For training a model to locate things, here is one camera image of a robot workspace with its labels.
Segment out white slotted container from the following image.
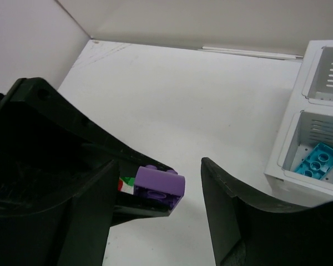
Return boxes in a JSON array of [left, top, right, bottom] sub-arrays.
[[265, 40, 333, 207]]

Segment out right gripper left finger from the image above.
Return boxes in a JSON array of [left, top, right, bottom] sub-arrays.
[[0, 161, 119, 265]]

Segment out green square lego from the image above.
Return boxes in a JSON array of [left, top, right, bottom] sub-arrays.
[[120, 177, 135, 194]]

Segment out large red lego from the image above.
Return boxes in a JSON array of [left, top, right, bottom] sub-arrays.
[[118, 179, 123, 191]]

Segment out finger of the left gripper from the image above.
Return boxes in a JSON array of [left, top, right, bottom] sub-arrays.
[[110, 192, 171, 227], [0, 77, 176, 206]]

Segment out long teal lego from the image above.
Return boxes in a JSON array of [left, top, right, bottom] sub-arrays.
[[293, 142, 333, 180]]

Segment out purple arched lego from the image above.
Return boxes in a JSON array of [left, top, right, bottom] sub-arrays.
[[133, 165, 185, 210]]

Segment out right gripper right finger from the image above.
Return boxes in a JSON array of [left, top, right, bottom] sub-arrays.
[[201, 157, 333, 265]]

